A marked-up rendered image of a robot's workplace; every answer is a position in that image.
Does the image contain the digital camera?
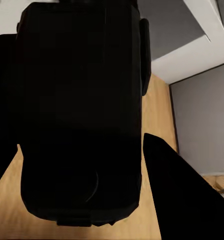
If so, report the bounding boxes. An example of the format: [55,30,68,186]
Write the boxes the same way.
[0,0,152,228]

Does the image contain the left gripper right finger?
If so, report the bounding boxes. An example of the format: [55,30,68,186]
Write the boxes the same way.
[143,133,224,240]

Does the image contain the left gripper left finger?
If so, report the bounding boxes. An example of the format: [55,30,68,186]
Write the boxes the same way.
[0,133,18,179]

